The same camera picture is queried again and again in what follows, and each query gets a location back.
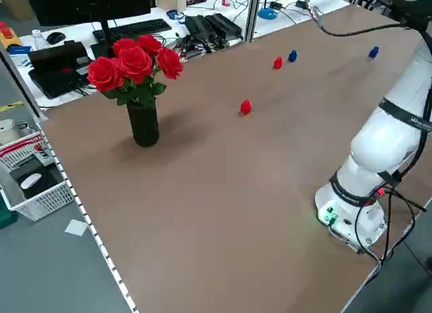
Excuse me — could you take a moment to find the black cylindrical vase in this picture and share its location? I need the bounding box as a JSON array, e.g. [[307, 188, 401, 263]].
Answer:
[[126, 102, 160, 148]]

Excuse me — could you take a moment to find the red rose bouquet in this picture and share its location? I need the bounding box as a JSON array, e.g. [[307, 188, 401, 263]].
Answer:
[[86, 34, 184, 107]]

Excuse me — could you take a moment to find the black power brick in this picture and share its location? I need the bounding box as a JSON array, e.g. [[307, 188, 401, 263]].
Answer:
[[205, 13, 243, 40], [184, 15, 217, 45]]

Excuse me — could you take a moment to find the black keyboard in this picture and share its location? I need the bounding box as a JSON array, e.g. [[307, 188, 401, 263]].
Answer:
[[92, 18, 172, 42]]

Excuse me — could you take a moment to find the blue rounded lamp base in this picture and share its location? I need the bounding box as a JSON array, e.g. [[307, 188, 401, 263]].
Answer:
[[258, 7, 279, 20]]

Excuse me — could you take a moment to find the white paper sheet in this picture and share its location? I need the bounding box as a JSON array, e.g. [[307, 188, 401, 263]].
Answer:
[[64, 219, 89, 237]]

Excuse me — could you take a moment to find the white plastic basket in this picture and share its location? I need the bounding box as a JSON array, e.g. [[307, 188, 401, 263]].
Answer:
[[0, 130, 75, 222]]

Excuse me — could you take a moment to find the white computer mouse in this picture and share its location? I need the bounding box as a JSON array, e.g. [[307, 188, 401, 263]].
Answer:
[[20, 173, 43, 190]]

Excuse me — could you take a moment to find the black computer monitor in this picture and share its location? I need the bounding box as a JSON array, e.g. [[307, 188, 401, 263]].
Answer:
[[26, 0, 152, 59]]

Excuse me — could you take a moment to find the white kettle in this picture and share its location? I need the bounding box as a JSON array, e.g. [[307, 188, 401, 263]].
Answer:
[[0, 119, 30, 146]]

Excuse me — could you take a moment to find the clear water bottle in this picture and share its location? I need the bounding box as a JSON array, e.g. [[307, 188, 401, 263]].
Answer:
[[32, 29, 48, 51]]

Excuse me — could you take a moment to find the blue and white box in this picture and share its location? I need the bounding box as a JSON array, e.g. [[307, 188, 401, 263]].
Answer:
[[8, 45, 34, 68]]

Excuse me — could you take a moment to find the aluminium frame post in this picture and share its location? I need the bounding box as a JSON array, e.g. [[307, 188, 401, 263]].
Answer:
[[245, 0, 263, 43]]

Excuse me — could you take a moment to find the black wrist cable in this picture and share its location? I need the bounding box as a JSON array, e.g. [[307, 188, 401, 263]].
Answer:
[[301, 0, 421, 37]]

